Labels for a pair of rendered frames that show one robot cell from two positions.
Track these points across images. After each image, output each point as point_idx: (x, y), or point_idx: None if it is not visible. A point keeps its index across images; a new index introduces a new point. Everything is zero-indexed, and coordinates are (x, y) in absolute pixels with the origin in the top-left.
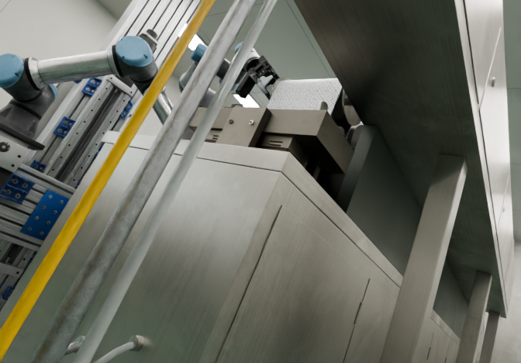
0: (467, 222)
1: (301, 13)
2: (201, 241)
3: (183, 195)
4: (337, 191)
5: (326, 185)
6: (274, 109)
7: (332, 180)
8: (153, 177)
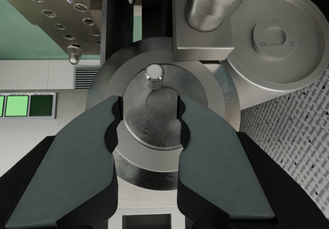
0: None
1: (4, 89)
2: None
3: None
4: (161, 23)
5: (161, 17)
6: (43, 29)
7: (161, 28)
8: None
